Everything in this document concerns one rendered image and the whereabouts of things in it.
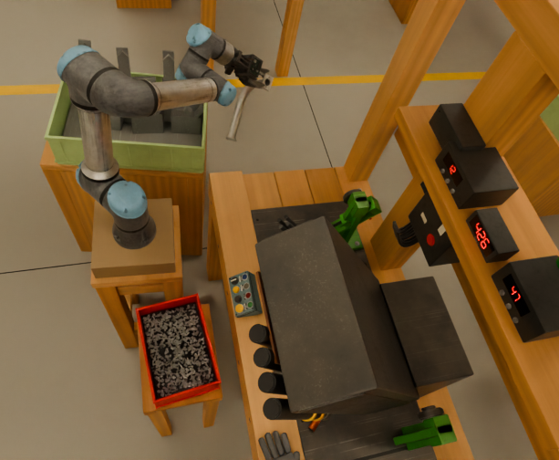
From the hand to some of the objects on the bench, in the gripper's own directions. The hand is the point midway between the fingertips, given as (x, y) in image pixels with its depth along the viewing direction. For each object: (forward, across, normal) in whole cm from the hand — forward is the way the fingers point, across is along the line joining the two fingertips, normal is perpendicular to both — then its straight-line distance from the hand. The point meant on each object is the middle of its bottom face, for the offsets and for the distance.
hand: (263, 81), depth 168 cm
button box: (+7, -80, -18) cm, 83 cm away
